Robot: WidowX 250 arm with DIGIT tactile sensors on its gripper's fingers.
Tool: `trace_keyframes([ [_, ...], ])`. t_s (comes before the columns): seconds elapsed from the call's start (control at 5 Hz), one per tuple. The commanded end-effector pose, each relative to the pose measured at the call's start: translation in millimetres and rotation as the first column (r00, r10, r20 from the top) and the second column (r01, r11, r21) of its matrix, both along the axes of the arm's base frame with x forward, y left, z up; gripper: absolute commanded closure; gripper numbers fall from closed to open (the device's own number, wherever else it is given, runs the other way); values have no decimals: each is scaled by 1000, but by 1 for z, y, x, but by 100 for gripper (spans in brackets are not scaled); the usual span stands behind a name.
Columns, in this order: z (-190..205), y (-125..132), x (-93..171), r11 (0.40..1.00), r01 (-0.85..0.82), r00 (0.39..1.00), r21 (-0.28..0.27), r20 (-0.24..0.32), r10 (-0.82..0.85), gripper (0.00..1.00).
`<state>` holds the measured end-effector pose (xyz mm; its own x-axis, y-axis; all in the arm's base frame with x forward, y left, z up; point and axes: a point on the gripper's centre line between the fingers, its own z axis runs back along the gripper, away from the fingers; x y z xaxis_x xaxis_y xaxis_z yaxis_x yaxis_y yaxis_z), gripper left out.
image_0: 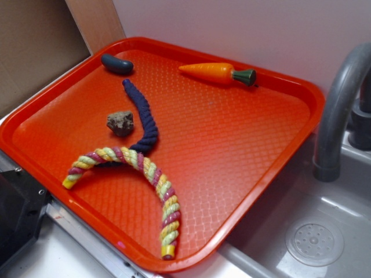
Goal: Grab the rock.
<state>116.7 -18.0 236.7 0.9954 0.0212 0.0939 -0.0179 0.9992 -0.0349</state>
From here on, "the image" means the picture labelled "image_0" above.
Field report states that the dark grey bean-shaped toy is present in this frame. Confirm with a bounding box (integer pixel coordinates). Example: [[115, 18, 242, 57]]
[[101, 54, 134, 75]]

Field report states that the grey toy sink basin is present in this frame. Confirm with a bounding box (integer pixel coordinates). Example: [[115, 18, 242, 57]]
[[219, 137, 370, 277]]

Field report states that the brown rock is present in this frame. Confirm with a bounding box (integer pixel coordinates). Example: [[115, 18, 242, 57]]
[[106, 111, 134, 137]]

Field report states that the light wooden board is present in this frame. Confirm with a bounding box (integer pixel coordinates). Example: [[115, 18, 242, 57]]
[[66, 0, 126, 54]]

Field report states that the grey toy faucet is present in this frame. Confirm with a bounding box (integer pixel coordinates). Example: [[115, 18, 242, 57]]
[[313, 42, 370, 182]]

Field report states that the orange toy carrot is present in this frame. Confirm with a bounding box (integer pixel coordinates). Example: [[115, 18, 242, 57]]
[[179, 63, 257, 86]]

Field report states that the dark blue rope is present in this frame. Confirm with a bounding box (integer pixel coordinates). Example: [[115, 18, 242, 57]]
[[93, 78, 159, 169]]

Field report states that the cardboard panel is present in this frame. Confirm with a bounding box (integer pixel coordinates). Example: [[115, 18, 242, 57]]
[[1, 1, 90, 116]]

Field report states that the dark grey faucet knob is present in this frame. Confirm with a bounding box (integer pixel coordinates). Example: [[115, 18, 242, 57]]
[[348, 78, 370, 151]]

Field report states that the orange plastic tray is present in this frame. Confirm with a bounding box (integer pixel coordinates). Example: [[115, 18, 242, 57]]
[[1, 38, 325, 273]]

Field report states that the multicolour twisted rope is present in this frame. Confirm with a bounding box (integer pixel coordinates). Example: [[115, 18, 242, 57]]
[[62, 146, 181, 261]]

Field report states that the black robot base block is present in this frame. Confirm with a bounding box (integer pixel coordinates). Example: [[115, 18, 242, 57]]
[[1, 167, 50, 272]]

